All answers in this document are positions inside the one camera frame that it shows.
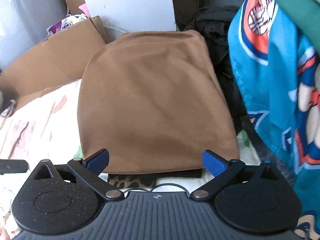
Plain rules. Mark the pink item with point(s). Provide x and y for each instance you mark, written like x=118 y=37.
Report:
x=85 y=10

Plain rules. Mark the cream bear print bedsheet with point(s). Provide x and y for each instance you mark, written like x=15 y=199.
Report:
x=47 y=128

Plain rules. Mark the leopard print cloth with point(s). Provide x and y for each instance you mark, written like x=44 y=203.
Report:
x=122 y=181

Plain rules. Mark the purple white detergent bag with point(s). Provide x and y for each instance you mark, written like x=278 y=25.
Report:
x=66 y=23

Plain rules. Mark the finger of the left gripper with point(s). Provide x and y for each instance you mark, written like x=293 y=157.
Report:
x=8 y=166

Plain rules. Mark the teal patterned garment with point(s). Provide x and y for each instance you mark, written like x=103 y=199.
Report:
x=277 y=71

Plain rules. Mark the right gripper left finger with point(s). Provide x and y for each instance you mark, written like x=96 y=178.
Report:
x=87 y=171

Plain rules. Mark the brown printed t-shirt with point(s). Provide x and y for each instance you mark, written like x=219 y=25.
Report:
x=152 y=99

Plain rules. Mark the brown cardboard sheet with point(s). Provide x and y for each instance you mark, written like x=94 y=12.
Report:
x=58 y=60

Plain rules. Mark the black folded garment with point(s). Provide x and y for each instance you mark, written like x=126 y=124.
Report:
x=213 y=24

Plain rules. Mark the light green garment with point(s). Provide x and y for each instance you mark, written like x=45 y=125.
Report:
x=305 y=15

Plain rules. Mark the floral folded cloth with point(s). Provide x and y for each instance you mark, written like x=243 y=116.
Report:
x=8 y=108

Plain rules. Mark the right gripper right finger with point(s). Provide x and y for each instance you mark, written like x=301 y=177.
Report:
x=224 y=173

